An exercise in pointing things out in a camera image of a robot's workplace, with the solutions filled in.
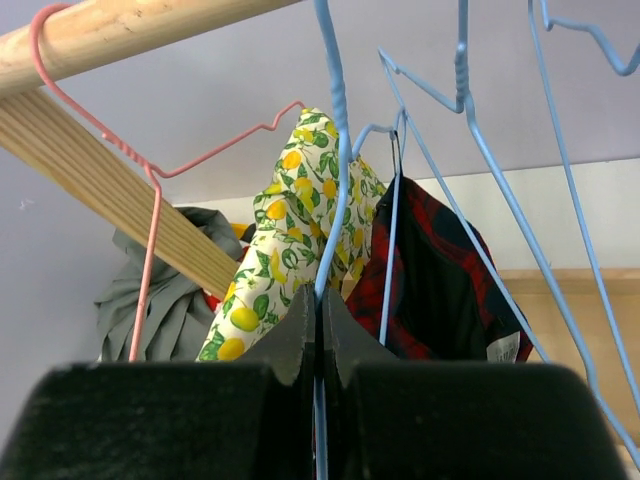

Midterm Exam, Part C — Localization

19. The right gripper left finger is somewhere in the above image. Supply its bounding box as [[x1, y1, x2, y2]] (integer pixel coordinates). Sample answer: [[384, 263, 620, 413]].
[[1, 285, 316, 479]]

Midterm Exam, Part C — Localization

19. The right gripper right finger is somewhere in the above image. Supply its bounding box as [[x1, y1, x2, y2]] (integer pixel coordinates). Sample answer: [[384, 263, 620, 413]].
[[322, 289, 626, 479]]

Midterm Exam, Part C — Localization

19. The grey pleated skirt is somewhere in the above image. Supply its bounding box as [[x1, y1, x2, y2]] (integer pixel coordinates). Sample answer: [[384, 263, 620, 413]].
[[95, 206, 249, 362]]

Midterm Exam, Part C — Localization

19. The red plaid skirt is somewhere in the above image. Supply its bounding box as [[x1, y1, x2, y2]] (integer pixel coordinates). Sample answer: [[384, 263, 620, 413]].
[[346, 178, 533, 363]]

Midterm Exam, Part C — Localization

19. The lemon print skirt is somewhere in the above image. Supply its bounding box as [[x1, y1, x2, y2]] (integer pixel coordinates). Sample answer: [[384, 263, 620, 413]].
[[195, 106, 389, 362]]

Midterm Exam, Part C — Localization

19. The blue wire hanger plaid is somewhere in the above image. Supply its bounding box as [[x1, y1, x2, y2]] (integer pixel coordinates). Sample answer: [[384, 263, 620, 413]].
[[313, 1, 540, 479]]

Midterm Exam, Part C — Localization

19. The blue wire hanger grey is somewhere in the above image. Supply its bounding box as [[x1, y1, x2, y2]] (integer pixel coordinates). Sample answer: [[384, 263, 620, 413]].
[[378, 1, 639, 465]]

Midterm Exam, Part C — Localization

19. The blue wire hanger floral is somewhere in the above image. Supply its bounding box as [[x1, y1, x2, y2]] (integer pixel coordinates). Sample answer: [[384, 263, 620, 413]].
[[527, 0, 640, 401]]

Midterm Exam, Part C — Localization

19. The wooden clothes rack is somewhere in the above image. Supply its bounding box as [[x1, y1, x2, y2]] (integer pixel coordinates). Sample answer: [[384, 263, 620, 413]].
[[1, 1, 639, 432]]

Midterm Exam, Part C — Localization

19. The pink wire hanger left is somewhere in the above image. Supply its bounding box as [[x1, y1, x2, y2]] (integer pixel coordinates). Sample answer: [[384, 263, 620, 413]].
[[29, 3, 305, 362]]

